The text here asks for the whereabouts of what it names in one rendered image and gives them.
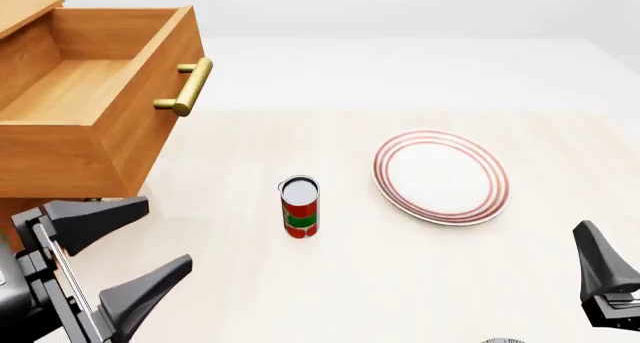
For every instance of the red and green tin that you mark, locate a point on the red and green tin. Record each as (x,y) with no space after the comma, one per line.
(300,211)

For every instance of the black patterned bowl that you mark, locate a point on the black patterned bowl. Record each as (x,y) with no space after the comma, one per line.
(502,340)

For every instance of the wooden cabinet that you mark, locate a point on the wooden cabinet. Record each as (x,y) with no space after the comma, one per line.
(20,16)

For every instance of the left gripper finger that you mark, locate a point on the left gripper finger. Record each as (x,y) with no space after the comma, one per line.
(95,217)
(142,294)

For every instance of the open wooden drawer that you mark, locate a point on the open wooden drawer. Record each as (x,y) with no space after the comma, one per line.
(75,91)

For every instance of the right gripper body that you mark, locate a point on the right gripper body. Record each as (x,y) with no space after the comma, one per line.
(612,309)

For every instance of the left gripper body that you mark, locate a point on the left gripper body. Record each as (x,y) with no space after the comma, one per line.
(55,279)

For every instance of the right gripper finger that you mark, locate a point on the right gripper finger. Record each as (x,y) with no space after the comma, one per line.
(602,264)

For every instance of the white plate with red rings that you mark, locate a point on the white plate with red rings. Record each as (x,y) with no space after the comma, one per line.
(440,178)

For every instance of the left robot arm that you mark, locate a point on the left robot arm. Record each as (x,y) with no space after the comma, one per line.
(11,290)

